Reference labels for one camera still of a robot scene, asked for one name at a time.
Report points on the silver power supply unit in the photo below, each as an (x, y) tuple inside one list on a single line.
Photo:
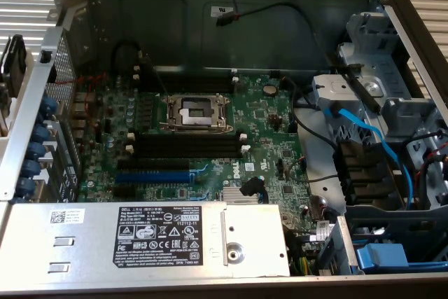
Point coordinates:
[(87, 236)]

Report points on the grey metal disk bay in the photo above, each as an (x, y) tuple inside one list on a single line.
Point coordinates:
[(385, 50)]

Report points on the short black expansion slot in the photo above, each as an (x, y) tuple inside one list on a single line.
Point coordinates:
[(124, 192)]

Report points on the black ribbed plastic duct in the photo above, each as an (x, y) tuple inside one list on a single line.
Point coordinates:
[(364, 173)]

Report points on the black computer part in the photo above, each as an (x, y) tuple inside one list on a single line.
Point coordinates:
[(15, 64)]

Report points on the thin CPU socket locking lever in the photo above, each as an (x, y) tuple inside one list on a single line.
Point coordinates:
[(155, 73)]

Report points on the RAM slot with white latch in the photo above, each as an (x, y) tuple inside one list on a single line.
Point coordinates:
[(189, 83), (189, 154), (189, 141), (189, 70)]

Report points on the silver finned heatsink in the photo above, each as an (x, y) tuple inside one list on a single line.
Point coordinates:
[(234, 196)]

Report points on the blue expansion slot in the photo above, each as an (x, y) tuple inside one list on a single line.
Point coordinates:
[(154, 177)]

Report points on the long black expansion slot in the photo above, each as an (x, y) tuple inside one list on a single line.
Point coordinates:
[(154, 164)]

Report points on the grey metal bracket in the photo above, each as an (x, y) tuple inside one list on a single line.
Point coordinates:
[(332, 89)]

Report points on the round coin battery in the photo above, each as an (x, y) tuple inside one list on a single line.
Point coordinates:
[(270, 89)]

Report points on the green motherboard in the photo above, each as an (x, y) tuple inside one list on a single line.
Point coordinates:
[(266, 145)]

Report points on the blue round card clip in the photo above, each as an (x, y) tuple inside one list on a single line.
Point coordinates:
[(41, 133), (49, 106), (35, 150), (31, 167), (26, 185)]

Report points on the grey metal PC case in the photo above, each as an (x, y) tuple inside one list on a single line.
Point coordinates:
[(157, 33)]

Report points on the silver CPU socket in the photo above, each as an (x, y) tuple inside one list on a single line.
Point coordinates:
[(196, 113)]

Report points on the silver port block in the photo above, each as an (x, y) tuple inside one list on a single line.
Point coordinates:
[(83, 110), (82, 124), (84, 97)]

